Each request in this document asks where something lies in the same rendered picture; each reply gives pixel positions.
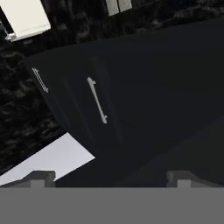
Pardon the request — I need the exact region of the cream white cabinet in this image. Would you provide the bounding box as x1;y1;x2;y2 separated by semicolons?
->
0;0;52;42

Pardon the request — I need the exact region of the black cabinet door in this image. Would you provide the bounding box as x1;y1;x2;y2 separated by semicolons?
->
76;17;224;189
24;52;97;156

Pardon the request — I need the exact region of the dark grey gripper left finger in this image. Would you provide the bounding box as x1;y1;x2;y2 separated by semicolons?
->
3;170;57;189

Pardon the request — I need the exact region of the pale grey tile panel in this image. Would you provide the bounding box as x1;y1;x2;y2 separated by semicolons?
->
104;0;133;17

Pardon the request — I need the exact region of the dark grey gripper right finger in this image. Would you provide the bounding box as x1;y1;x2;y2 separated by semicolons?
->
165;170;223;189

